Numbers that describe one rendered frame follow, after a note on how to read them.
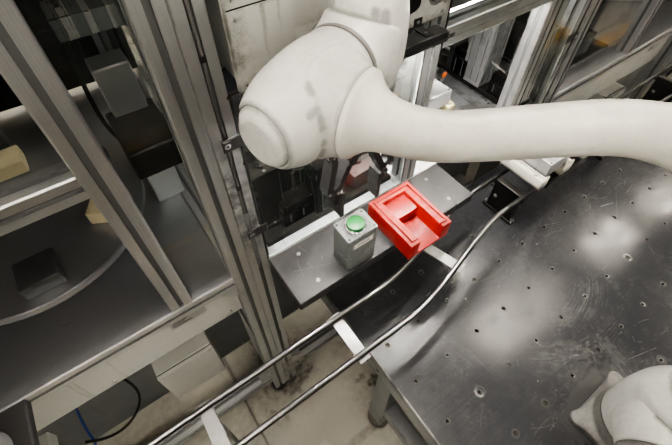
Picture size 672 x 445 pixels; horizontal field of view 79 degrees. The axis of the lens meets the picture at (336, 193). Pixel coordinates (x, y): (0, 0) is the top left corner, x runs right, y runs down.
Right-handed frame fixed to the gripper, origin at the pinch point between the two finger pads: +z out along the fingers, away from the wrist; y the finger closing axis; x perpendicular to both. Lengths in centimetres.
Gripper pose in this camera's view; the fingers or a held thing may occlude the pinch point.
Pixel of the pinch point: (356, 193)
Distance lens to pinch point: 79.0
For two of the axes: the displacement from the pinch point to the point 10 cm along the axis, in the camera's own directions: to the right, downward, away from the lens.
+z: -0.1, 6.5, 7.6
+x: 5.8, 6.3, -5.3
